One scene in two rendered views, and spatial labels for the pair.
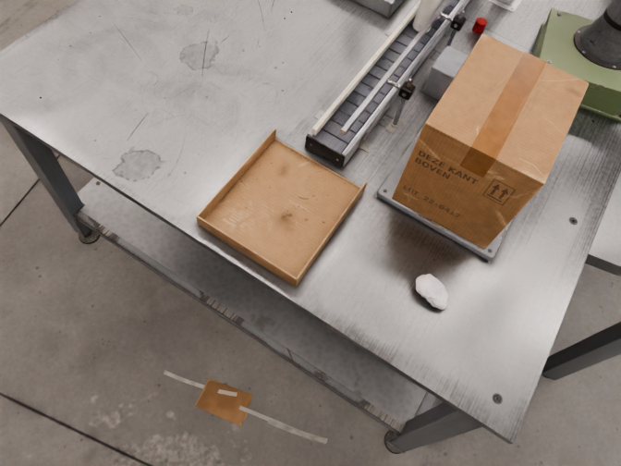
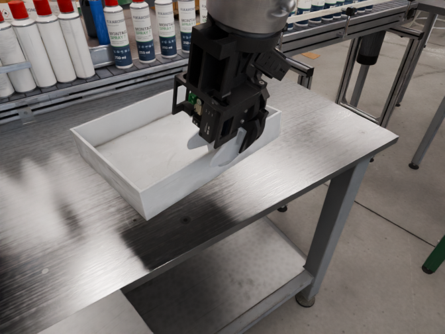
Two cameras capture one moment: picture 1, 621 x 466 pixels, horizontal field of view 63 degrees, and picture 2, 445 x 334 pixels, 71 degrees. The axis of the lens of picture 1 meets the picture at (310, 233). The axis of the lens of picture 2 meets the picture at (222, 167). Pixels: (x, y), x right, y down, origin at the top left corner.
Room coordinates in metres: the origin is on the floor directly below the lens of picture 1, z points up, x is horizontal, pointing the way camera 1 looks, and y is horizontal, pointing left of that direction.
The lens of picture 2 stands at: (1.37, -1.25, 1.26)
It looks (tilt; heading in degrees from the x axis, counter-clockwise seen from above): 40 degrees down; 34
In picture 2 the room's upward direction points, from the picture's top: straight up
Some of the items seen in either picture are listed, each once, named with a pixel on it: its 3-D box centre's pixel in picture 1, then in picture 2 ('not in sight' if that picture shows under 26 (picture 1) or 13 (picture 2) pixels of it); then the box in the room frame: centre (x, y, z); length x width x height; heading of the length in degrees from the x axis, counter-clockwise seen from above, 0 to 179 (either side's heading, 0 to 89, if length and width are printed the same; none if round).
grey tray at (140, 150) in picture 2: not in sight; (180, 133); (1.68, -0.95, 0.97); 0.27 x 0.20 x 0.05; 168
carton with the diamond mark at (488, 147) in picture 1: (483, 144); not in sight; (0.76, -0.33, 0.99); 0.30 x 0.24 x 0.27; 159
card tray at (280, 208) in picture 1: (284, 202); not in sight; (0.59, 0.07, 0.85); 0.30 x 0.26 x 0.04; 158
